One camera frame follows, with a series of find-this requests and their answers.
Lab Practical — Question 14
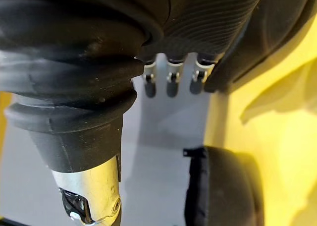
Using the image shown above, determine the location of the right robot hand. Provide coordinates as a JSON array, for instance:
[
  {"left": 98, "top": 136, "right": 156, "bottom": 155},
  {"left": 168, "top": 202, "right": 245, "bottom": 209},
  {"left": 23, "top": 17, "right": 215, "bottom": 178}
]
[{"left": 0, "top": 0, "right": 267, "bottom": 226}]

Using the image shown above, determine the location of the yellow metal shelf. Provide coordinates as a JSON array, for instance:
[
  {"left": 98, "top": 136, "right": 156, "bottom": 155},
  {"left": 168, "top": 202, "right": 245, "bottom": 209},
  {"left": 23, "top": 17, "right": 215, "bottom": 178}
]
[{"left": 202, "top": 36, "right": 317, "bottom": 226}]

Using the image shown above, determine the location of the yellow shelf post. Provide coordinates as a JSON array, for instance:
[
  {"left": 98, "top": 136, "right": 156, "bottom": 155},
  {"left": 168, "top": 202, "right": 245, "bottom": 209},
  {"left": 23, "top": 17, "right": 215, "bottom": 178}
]
[{"left": 0, "top": 91, "right": 16, "bottom": 169}]

